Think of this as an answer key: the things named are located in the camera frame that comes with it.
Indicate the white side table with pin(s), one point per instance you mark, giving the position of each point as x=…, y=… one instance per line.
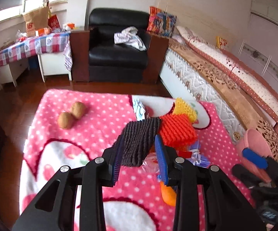
x=48, y=64

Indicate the walnut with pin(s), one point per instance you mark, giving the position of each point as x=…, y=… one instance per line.
x=65, y=120
x=78, y=110

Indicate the left walnut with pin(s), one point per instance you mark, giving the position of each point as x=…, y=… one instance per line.
x=65, y=120

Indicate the pink polka dot blanket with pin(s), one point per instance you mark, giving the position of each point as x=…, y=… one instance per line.
x=135, y=201

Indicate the pink plastic trash bin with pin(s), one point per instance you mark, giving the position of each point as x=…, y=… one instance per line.
x=253, y=140

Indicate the black foam net sleeve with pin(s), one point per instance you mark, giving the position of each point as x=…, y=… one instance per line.
x=139, y=137

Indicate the black leather armchair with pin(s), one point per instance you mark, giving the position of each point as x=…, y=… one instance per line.
x=98, y=57

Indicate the white red dotted quilt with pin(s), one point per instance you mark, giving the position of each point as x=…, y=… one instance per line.
x=250, y=82

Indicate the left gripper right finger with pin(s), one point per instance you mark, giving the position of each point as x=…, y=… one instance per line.
x=169, y=163

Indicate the white quilted mattress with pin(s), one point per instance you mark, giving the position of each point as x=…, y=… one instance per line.
x=183, y=81

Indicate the white crumpled cloth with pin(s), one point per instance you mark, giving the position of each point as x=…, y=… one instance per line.
x=128, y=36

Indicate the right walnut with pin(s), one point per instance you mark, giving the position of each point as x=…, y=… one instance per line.
x=78, y=110

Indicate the colourful patterned cushion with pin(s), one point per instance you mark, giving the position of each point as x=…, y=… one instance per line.
x=160, y=22

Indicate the plaid tablecloth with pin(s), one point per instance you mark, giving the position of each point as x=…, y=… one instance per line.
x=32, y=46

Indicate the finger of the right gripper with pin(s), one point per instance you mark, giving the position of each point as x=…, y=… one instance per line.
x=255, y=158

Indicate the red gift bag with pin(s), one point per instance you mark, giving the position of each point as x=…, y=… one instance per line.
x=53, y=22

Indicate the red foam net sleeve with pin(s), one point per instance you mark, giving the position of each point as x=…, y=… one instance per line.
x=177, y=131

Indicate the brown paper shopping bag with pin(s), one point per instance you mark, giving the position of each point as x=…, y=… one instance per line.
x=36, y=19

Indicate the brown leaf pattern bedspread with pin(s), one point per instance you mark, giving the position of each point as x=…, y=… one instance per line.
x=248, y=112

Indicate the white wardrobe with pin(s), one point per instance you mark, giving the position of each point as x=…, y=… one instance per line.
x=259, y=45

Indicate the white blue paper wrapper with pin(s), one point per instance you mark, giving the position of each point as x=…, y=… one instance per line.
x=139, y=108

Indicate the yellow foam net sleeve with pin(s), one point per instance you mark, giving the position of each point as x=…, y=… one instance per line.
x=182, y=107

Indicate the purple plastic wrapper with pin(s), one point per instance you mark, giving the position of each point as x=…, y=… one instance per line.
x=197, y=158

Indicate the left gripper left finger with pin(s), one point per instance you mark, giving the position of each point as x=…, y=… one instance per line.
x=113, y=157

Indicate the yellow red small pillow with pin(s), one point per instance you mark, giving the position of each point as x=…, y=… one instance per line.
x=221, y=43

